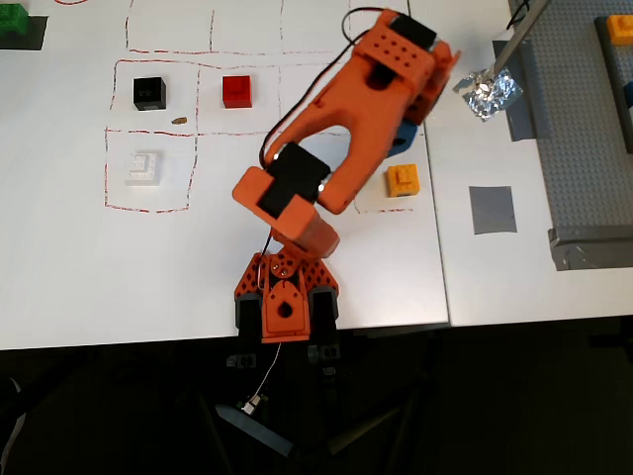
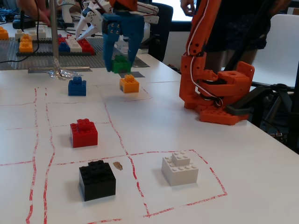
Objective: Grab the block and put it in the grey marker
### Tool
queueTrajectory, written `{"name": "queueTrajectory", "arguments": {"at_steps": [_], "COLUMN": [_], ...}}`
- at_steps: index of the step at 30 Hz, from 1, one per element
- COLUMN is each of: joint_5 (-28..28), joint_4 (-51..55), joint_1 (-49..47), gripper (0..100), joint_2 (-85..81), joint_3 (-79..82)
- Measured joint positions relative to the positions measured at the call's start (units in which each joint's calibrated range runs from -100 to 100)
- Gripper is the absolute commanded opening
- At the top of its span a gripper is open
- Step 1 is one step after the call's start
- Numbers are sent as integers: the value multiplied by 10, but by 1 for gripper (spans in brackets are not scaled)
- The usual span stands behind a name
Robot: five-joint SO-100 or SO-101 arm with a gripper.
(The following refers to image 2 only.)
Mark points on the grey tape square marker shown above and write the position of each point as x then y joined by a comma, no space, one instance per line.
139,75

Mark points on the long grey tape strip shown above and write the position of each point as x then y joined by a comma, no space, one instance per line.
77,69

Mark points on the grey studded baseplate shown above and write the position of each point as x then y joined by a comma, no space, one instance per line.
28,61

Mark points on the orange brick block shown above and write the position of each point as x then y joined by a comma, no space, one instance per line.
129,85

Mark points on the white plastic stand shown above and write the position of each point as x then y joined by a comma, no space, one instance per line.
66,11

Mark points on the white brick pile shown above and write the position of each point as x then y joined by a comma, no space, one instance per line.
35,33

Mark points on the metal pole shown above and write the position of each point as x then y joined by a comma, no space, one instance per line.
54,35

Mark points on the bare forearm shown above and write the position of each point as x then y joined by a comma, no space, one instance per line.
29,5

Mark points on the small brown scrap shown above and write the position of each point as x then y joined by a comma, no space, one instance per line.
118,166

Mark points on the small orange brick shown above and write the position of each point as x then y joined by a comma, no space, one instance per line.
3,33

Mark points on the black handheld device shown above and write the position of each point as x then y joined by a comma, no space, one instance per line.
22,22

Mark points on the white brick block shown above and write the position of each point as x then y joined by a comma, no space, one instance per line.
181,172

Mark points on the red brick block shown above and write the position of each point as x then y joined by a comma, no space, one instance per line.
84,136

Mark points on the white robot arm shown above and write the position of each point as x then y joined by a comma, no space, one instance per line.
90,18

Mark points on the dark studded plate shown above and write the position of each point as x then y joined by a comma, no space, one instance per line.
70,53

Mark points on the blue brick row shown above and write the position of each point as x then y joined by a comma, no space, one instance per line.
63,46

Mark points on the orange brick stack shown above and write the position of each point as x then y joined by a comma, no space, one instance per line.
25,44

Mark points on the black office chair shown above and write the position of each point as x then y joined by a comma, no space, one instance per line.
163,35

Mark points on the wide grey tape patch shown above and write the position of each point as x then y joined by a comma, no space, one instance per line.
140,62

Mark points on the bare hand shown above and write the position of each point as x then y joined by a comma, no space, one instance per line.
44,19
188,7

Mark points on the black table clamp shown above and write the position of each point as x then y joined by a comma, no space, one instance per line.
257,98

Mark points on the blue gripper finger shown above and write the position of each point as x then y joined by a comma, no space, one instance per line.
108,51
134,46

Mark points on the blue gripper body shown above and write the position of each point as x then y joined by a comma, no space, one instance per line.
126,24

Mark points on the black brick block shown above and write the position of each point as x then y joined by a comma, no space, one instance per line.
98,184

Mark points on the blue brick block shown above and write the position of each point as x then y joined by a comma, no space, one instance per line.
77,87

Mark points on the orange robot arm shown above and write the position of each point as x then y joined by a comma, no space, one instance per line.
194,70

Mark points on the white chair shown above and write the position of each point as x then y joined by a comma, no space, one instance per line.
278,46

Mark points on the green brick block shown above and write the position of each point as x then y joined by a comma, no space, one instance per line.
120,65

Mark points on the red brick row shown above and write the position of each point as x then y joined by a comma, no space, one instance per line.
87,46

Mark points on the person in dark clothes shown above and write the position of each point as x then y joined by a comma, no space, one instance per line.
233,23

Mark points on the crumpled aluminium foil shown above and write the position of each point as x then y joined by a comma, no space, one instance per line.
63,74

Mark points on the white brick row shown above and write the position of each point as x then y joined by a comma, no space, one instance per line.
74,45

